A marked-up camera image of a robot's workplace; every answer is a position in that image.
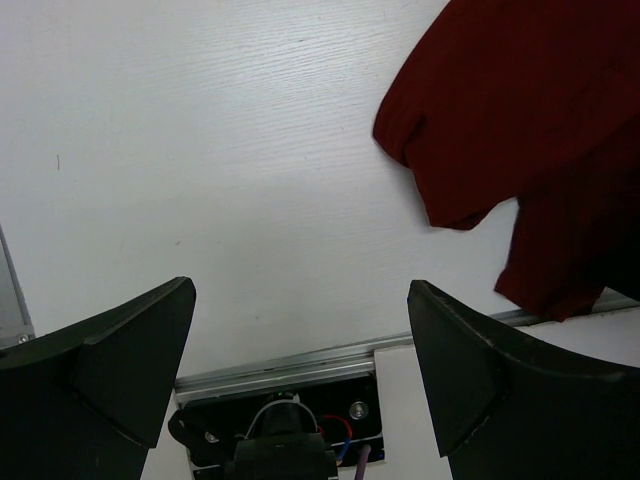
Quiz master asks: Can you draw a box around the aluminium left frame profile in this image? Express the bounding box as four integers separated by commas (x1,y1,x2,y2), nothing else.
0,232,36,350

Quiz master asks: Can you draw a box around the dark red t shirt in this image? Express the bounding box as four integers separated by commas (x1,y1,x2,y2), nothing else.
373,1,639,321

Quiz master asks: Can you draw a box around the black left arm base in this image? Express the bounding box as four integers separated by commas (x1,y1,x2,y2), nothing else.
168,373,386,479

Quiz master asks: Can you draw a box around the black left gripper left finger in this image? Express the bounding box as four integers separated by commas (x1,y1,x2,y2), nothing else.
1,277,196,479

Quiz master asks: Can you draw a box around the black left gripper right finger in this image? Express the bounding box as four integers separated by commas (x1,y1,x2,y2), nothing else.
407,280,639,479

